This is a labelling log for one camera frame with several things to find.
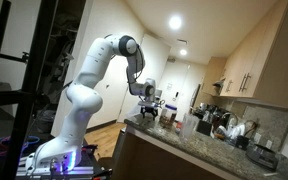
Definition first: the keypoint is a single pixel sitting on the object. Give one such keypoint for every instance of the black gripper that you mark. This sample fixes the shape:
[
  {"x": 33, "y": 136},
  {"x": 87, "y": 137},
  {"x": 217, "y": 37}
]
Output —
[{"x": 150, "y": 109}]

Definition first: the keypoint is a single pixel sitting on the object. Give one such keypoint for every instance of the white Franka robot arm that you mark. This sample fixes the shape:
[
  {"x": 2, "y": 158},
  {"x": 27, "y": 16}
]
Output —
[{"x": 84, "y": 100}]

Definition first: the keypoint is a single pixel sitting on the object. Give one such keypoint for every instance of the tall clear plastic cup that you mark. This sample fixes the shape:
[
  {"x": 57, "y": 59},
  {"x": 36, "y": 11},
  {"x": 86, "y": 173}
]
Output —
[{"x": 188, "y": 126}]

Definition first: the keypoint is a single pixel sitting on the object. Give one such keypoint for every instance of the black box on counter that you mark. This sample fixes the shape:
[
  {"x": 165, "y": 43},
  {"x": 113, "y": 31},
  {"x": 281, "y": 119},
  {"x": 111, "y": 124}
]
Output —
[{"x": 204, "y": 127}]

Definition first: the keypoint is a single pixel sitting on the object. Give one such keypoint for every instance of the clear jar with blue lid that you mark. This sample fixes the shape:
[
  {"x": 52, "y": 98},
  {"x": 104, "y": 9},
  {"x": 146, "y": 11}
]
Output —
[{"x": 168, "y": 115}]

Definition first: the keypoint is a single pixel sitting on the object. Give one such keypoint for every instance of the small orange white bottle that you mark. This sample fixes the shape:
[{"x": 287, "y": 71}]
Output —
[{"x": 178, "y": 127}]

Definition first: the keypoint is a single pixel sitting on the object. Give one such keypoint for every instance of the kitchen island with granite top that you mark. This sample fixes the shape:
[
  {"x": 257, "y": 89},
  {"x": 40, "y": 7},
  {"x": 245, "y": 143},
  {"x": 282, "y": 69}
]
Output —
[{"x": 157, "y": 160}]

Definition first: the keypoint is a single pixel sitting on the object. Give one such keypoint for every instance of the white door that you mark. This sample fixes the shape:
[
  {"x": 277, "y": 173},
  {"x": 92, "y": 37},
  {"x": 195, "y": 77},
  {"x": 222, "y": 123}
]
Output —
[{"x": 157, "y": 56}]

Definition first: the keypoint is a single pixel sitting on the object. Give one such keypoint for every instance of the black coffee maker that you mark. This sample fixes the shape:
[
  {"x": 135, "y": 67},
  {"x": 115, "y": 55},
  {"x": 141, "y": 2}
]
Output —
[{"x": 213, "y": 111}]

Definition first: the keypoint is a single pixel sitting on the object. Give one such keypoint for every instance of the small round ceiling light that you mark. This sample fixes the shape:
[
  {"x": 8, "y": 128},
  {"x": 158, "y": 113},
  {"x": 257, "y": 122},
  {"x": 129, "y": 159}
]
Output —
[{"x": 183, "y": 52}]

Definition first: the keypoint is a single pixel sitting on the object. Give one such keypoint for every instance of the chrome arched faucet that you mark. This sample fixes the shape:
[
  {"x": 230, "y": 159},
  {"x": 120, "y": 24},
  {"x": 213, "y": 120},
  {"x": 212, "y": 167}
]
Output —
[{"x": 229, "y": 115}]

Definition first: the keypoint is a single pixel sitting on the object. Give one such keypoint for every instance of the ceiling air vent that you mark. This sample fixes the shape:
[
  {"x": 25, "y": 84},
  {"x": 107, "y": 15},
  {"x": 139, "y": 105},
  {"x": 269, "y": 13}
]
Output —
[{"x": 182, "y": 40}]

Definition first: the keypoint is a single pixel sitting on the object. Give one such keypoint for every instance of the white plate in rack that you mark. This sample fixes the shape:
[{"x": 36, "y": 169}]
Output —
[{"x": 237, "y": 130}]

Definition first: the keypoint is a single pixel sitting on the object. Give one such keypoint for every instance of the large round ceiling light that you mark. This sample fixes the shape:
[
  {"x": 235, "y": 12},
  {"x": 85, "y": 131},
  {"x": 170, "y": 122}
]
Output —
[{"x": 175, "y": 22}]

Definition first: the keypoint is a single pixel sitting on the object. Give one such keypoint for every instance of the black toaster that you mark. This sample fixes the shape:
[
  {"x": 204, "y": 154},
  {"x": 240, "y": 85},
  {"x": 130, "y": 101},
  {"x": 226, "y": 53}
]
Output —
[{"x": 262, "y": 156}]

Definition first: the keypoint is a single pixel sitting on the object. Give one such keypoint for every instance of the beige upper kitchen cabinets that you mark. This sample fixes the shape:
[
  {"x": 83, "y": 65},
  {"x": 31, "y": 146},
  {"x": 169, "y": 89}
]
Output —
[{"x": 270, "y": 66}]

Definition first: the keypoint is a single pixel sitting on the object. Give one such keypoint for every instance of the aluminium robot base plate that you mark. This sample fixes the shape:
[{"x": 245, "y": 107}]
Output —
[{"x": 80, "y": 168}]

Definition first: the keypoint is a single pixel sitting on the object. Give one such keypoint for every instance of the white wall outlet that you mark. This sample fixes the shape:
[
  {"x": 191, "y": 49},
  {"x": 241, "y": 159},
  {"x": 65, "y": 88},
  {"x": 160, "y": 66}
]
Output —
[
  {"x": 269, "y": 143},
  {"x": 257, "y": 137}
]

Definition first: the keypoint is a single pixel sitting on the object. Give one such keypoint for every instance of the black metal stand frame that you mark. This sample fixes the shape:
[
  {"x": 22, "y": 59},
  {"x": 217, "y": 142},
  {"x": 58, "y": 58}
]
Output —
[{"x": 34, "y": 66}]

